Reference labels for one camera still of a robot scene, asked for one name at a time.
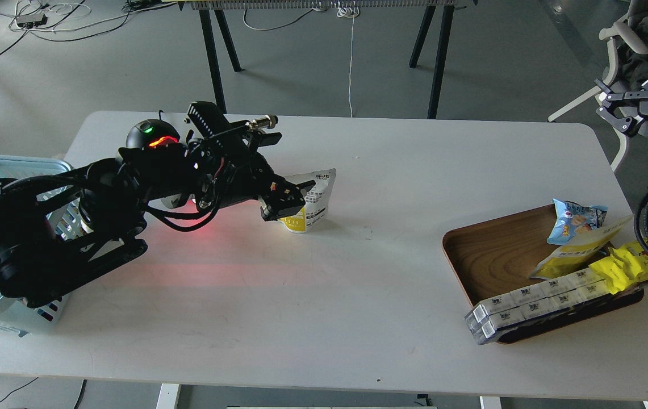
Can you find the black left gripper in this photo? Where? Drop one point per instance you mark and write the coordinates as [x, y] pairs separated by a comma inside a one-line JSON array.
[[230, 170]]

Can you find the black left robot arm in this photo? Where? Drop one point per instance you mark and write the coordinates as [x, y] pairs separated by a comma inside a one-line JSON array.
[[114, 194]]

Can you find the blue snack bag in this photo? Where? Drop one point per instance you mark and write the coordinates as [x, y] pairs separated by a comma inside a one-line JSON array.
[[574, 219]]

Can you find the yellow cartoon face snack bag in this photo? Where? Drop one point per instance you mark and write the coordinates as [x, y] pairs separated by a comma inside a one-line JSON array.
[[624, 267]]

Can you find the light blue plastic basket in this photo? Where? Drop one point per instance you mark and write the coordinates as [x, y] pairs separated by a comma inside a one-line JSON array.
[[15, 317]]

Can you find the black barcode scanner red window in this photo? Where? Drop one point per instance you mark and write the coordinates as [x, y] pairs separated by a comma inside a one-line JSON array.
[[152, 134]]

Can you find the black trestle table background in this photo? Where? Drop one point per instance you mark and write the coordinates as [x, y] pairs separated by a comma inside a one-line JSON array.
[[388, 61]]

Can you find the wooden oval tray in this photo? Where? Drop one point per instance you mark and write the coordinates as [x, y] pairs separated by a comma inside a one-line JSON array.
[[496, 256]]

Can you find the long white box pack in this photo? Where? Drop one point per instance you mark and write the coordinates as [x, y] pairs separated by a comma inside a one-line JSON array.
[[528, 306]]

